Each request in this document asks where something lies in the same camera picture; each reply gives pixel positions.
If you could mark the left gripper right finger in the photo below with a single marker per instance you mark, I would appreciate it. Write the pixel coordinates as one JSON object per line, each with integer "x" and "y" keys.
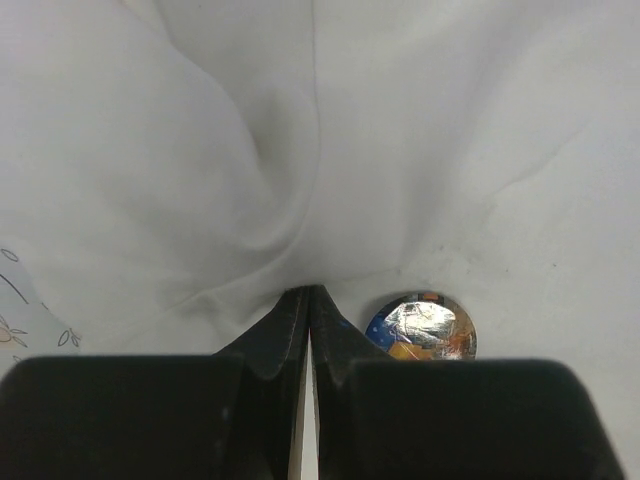
{"x": 382, "y": 418}

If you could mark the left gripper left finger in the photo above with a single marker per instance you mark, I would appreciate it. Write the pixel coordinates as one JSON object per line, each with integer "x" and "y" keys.
{"x": 231, "y": 415}

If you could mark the round blue gold brooch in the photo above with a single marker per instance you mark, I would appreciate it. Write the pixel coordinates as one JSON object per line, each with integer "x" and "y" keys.
{"x": 424, "y": 326}

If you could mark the white daisy print t-shirt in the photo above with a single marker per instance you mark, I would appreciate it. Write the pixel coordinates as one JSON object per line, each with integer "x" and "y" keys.
{"x": 169, "y": 168}

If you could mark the floral patterned table mat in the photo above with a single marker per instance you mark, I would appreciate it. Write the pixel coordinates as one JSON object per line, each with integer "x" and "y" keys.
{"x": 28, "y": 328}

